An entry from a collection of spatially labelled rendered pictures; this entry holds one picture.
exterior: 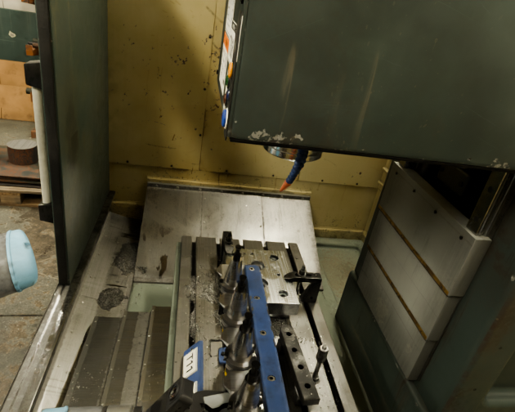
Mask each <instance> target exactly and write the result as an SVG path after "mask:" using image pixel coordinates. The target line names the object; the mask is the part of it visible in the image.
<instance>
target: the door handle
mask: <svg viewBox="0 0 515 412"><path fill-rule="evenodd" d="M24 70H25V84H26V85H29V86H31V87H32V95H33V103H34V120H35V128H36V137H37V146H38V162H39V171H40V179H41V188H42V197H43V200H42V201H41V203H40V204H39V205H38V211H39V219H40V221H44V222H50V223H53V214H52V195H51V186H50V176H49V166H48V157H47V138H46V128H45V118H44V108H43V90H42V80H41V70H40V60H30V61H28V62H26V63H24Z"/></svg>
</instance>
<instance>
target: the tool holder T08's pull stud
mask: <svg viewBox="0 0 515 412"><path fill-rule="evenodd" d="M260 366H261V364H260V362H259V361H257V360H254V361H252V363H251V367H252V369H251V370H250V371H249V375H248V381H249V382H250V383H256V382H257V380H258V375H259V372H258V369H259V368H260Z"/></svg>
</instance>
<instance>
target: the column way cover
mask: <svg viewBox="0 0 515 412"><path fill-rule="evenodd" d="M378 208H379V213H378V216H377V219H376V222H375V224H374V229H373V231H372V234H371V236H370V238H369V243H368V244H367V248H368V253H367V254H366V257H365V261H364V264H363V267H362V269H361V271H360V275H359V278H358V281H357V284H358V285H359V287H360V290H361V292H362V293H363V295H364V297H365V300H366V302H367V303H368V305H369V308H370V310H371V311H372V313H373V315H374V317H375V319H376V321H377V322H378V325H379V327H380V329H381V330H382V332H383V335H384V336H385V338H386V340H387V342H388V344H389V346H390V348H391V349H392V352H393V354H394V356H395V357H396V360H397V362H398V364H399V366H400V367H401V370H402V372H403V373H404V375H405V377H406V379H407V380H417V378H418V376H419V374H420V372H421V370H422V368H423V366H424V364H425V362H426V360H427V358H428V356H429V354H430V352H431V351H432V349H433V347H434V345H435V343H436V341H438V340H439V338H440V337H441V335H442V333H443V331H444V329H445V327H446V325H447V323H448V321H449V319H450V317H451V315H452V313H453V311H454V309H455V307H456V305H457V303H458V302H459V300H460V298H461V297H463V296H464V295H465V293H466V291H467V289H468V286H469V285H470V283H471V281H472V279H473V277H474V276H475V274H476V272H477V269H478V267H479V266H480V264H481V261H482V259H483V258H484V256H485V254H486V252H487V250H488V248H489V247H490V244H491V242H492V240H491V239H490V238H489V237H485V236H484V235H481V236H475V235H474V234H473V233H472V232H471V231H470V230H469V229H468V228H467V227H466V225H467V224H468V221H469V219H468V218H466V217H465V216H464V215H463V214H462V213H461V212H460V211H459V210H458V209H457V208H456V207H455V206H454V205H453V204H451V203H450V202H449V201H448V200H447V199H446V198H445V197H444V196H442V195H441V194H440V193H439V192H438V191H437V190H436V189H435V188H433V187H432V186H431V185H430V184H429V183H428V182H427V181H425V180H424V179H423V178H422V177H421V176H420V175H419V174H418V173H417V172H416V171H415V170H413V169H410V168H403V167H402V166H401V165H400V164H399V162H395V161H394V162H393V165H392V169H391V171H390V174H389V177H388V179H387V183H386V185H385V188H384V191H383V195H382V198H381V200H380V203H379V205H378Z"/></svg>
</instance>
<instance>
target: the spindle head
mask: <svg viewBox="0 0 515 412"><path fill-rule="evenodd" d="M239 10H241V11H242V12H243V19H242V26H241V32H240V44H239V50H238V56H237V62H236V67H235V79H234V85H233V92H232V98H231V110H230V116H229V123H228V129H227V137H229V138H230V142H238V143H245V144H253V145H260V146H274V147H282V148H290V149H297V150H311V151H319V152H326V153H334V154H341V155H355V156H363V157H370V158H378V159H392V160H400V161H407V162H415V163H429V164H436V165H444V166H451V167H459V168H473V169H481V170H488V171H496V172H510V173H515V0H235V9H234V16H233V20H234V21H235V23H236V24H237V23H238V16H239Z"/></svg>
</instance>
